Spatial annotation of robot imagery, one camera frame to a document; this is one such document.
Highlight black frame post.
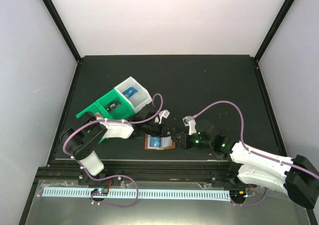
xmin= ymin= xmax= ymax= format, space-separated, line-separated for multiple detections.
xmin=34 ymin=0 xmax=82 ymax=62
xmin=254 ymin=0 xmax=304 ymax=61

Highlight blue VIP card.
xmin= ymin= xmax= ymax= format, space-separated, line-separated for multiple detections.
xmin=147 ymin=136 xmax=161 ymax=149

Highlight black card in green bin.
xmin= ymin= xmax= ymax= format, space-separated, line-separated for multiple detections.
xmin=104 ymin=99 xmax=121 ymax=113

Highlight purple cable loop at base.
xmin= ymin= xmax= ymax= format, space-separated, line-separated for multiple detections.
xmin=89 ymin=174 xmax=142 ymax=207

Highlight white slotted cable duct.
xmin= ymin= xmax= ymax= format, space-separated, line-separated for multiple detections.
xmin=42 ymin=187 xmax=230 ymax=202

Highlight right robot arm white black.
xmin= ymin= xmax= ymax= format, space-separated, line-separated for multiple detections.
xmin=171 ymin=120 xmax=319 ymax=209

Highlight green bin at end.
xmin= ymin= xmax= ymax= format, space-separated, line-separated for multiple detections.
xmin=76 ymin=102 xmax=110 ymax=137

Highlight white plastic bin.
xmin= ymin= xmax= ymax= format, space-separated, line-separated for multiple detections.
xmin=114 ymin=76 xmax=152 ymax=113

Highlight left black frame post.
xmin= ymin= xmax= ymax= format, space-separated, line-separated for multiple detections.
xmin=34 ymin=0 xmax=82 ymax=62

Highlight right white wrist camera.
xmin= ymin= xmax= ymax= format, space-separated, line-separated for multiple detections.
xmin=182 ymin=116 xmax=197 ymax=135

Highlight black aluminium front rail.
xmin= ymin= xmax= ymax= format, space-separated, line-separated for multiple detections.
xmin=38 ymin=161 xmax=257 ymax=190

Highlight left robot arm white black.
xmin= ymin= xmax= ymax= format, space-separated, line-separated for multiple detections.
xmin=60 ymin=105 xmax=175 ymax=185

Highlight green bin near white bin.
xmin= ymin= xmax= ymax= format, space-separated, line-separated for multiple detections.
xmin=96 ymin=89 xmax=135 ymax=120

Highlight right black frame post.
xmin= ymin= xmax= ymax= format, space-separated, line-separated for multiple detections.
xmin=254 ymin=0 xmax=304 ymax=61

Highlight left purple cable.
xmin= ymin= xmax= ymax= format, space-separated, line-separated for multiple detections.
xmin=62 ymin=93 xmax=165 ymax=183

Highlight blue card in white bin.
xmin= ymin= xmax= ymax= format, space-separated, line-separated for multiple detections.
xmin=122 ymin=86 xmax=138 ymax=99

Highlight small circuit board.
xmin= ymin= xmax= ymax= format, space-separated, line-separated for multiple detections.
xmin=91 ymin=188 xmax=109 ymax=197

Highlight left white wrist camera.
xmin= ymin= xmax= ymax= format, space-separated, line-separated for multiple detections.
xmin=154 ymin=110 xmax=170 ymax=124

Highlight brown leather card holder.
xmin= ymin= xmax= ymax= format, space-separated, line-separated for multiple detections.
xmin=145 ymin=134 xmax=175 ymax=151

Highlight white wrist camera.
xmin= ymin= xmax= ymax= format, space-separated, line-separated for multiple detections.
xmin=182 ymin=116 xmax=197 ymax=135
xmin=154 ymin=110 xmax=170 ymax=124

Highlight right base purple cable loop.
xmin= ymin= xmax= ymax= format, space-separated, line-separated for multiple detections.
xmin=230 ymin=187 xmax=270 ymax=208

